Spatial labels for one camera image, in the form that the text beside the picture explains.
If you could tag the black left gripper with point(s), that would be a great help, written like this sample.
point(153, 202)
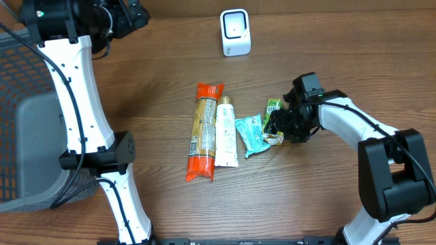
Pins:
point(128, 23)

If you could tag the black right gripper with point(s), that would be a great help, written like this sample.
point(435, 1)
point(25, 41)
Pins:
point(281, 123)

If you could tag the green yellow snack pouch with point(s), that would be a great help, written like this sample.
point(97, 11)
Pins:
point(272, 136)

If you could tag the teal snack packet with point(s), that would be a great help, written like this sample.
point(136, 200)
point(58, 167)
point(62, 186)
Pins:
point(250, 130)

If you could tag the white tube with gold cap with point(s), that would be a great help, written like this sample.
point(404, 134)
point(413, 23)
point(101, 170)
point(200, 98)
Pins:
point(226, 150)

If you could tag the orange spaghetti pack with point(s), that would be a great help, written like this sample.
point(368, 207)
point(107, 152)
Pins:
point(201, 157)

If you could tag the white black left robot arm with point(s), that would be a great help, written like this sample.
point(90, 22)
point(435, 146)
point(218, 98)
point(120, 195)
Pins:
point(69, 35)

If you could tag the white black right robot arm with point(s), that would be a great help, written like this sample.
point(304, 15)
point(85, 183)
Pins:
point(394, 174)

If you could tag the white barcode scanner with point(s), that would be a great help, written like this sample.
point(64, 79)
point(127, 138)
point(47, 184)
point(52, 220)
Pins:
point(235, 32)

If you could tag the grey plastic shopping basket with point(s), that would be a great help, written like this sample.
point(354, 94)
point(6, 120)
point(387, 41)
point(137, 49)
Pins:
point(33, 133)

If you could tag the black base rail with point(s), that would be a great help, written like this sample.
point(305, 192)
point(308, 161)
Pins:
point(313, 240)

